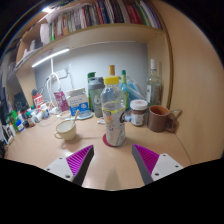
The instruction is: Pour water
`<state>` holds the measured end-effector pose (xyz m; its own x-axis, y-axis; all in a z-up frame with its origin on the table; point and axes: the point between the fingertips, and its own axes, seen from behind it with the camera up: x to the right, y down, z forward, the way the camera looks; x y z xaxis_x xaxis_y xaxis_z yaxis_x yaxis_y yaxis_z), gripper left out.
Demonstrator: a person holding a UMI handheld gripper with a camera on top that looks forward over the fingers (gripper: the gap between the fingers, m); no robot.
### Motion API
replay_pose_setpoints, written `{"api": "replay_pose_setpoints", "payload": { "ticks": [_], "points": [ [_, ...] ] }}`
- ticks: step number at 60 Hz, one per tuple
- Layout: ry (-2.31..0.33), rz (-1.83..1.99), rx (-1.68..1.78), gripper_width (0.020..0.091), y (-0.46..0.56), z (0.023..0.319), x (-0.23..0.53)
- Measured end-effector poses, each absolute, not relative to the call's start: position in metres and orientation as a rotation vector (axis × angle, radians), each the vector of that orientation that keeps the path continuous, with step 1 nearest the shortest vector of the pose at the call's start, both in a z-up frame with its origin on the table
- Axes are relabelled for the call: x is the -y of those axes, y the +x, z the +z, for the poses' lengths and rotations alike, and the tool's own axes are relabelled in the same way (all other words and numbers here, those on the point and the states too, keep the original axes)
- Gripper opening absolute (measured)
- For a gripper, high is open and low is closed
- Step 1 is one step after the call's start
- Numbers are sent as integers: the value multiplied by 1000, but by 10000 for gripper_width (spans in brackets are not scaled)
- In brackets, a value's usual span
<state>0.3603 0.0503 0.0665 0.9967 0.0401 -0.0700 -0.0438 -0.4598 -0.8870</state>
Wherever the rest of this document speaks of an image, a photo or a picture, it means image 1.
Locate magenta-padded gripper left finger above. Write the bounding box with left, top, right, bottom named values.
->
left=43, top=144, right=95, bottom=187

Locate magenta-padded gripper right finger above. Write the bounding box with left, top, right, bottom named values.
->
left=131, top=143, right=185, bottom=186

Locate clear yellow-capped drink bottle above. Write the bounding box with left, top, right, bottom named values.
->
left=100, top=75, right=128, bottom=148

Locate cream ceramic mug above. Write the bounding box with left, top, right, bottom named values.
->
left=54, top=119, right=78, bottom=141

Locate brown mug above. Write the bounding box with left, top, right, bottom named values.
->
left=147, top=105, right=177, bottom=133

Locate brown jar with white lid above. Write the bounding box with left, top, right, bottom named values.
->
left=129, top=99, right=149, bottom=127

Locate pink packet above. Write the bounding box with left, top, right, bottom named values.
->
left=53, top=90, right=69, bottom=113

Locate white bottle with blue cap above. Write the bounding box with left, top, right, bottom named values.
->
left=15, top=119, right=25, bottom=133

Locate grey shaker bottle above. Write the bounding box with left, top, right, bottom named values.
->
left=87, top=76, right=106, bottom=118

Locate red and white canister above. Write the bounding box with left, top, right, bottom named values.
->
left=32, top=93, right=44, bottom=108

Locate clear blue plastic bag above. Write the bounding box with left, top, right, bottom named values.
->
left=126, top=78, right=148, bottom=101

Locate tall clear glass bottle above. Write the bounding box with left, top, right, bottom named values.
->
left=145, top=58, right=164, bottom=108

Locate small green bottle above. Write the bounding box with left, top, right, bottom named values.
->
left=8, top=111, right=18, bottom=126

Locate slim green-capped bottle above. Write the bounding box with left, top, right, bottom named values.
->
left=119, top=69, right=131, bottom=111

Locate small black bag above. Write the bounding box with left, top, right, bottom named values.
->
left=13, top=91, right=30, bottom=113

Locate white LED light bar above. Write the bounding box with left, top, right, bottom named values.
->
left=31, top=48, right=71, bottom=68

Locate bright tube light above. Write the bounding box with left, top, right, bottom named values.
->
left=41, top=5, right=54, bottom=14

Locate wooden-handled spoon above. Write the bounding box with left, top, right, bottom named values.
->
left=71, top=109, right=81, bottom=126

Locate white charging cable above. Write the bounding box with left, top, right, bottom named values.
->
left=45, top=58, right=63, bottom=108

